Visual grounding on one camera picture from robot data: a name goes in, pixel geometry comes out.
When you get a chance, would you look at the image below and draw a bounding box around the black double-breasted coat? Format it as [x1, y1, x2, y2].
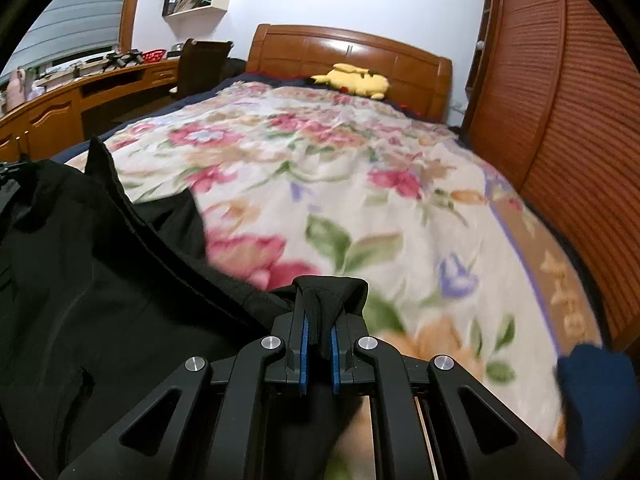
[0, 137, 371, 480]

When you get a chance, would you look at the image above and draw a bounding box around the pink bottle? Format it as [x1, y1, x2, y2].
[7, 69, 27, 111]

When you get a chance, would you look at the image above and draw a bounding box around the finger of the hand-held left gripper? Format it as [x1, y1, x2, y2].
[0, 161, 27, 196]

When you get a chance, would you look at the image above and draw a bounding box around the wooden louvered wardrobe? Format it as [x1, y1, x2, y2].
[460, 0, 640, 351]

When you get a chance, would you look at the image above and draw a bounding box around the wooden desk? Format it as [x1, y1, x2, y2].
[0, 55, 183, 163]

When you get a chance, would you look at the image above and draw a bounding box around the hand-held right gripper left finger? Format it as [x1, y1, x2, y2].
[57, 307, 312, 480]

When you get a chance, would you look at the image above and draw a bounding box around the floral blanket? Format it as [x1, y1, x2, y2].
[65, 82, 606, 480]

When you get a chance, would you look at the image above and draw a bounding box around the wooden window frame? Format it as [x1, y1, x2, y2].
[119, 0, 150, 53]

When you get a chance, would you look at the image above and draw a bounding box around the grey window blind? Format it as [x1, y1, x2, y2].
[10, 0, 136, 76]

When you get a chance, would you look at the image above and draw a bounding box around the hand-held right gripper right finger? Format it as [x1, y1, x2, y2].
[330, 312, 583, 480]

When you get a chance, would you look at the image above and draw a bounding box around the dark blue cloth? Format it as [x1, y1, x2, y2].
[557, 342, 640, 480]

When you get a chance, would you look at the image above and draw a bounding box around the dark brown chair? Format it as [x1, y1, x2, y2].
[170, 38, 234, 101]

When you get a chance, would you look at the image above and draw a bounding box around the wooden bed headboard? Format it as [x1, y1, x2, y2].
[247, 24, 453, 123]

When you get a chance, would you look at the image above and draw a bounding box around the yellow plush toy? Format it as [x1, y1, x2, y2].
[311, 63, 391, 100]

